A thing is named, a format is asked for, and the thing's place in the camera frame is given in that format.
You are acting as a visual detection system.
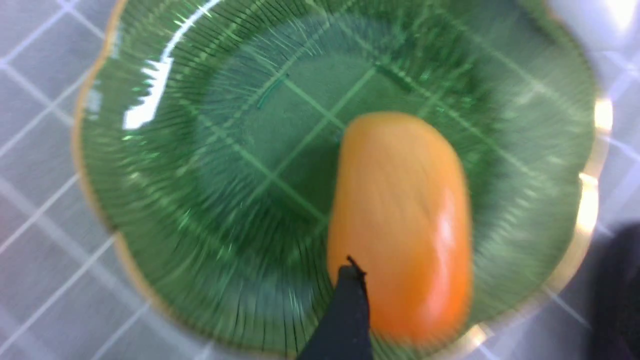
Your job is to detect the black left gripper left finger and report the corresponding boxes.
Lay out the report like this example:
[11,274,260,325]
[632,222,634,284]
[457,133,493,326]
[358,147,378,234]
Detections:
[297,256,374,360]

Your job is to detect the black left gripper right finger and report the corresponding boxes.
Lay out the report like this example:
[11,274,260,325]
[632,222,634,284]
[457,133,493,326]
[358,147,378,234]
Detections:
[587,222,640,360]

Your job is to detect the orange mango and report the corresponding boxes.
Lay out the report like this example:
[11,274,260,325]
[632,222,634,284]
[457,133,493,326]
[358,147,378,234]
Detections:
[326,111,473,347]

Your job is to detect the green leaf-shaped glass plate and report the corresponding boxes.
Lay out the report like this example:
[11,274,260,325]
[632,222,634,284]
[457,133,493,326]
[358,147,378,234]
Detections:
[73,0,613,360]

